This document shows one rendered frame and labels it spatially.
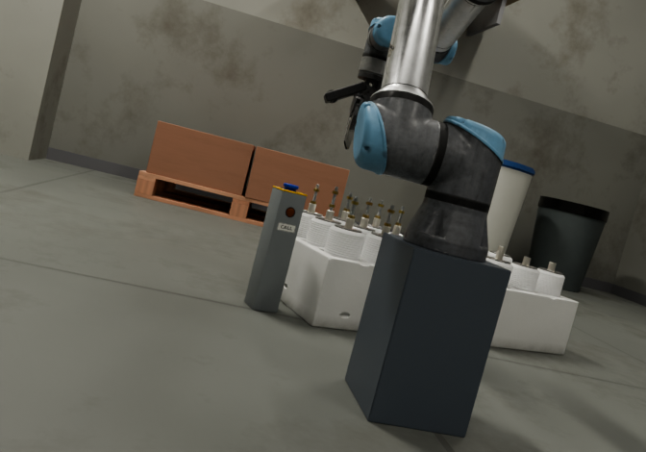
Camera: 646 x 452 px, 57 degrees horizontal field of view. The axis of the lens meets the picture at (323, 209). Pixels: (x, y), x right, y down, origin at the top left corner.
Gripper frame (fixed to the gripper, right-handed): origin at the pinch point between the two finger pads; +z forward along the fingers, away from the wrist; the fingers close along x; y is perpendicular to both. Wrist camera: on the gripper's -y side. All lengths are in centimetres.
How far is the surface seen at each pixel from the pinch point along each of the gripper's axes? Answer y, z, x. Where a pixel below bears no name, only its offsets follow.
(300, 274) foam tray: -4.0, 37.3, -9.0
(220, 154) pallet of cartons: -47, 14, 161
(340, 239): 3.3, 24.9, -15.3
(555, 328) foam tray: 81, 39, 12
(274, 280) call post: -10.7, 38.9, -16.6
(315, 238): -1.9, 27.3, -4.0
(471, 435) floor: 27, 47, -68
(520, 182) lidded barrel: 132, -15, 191
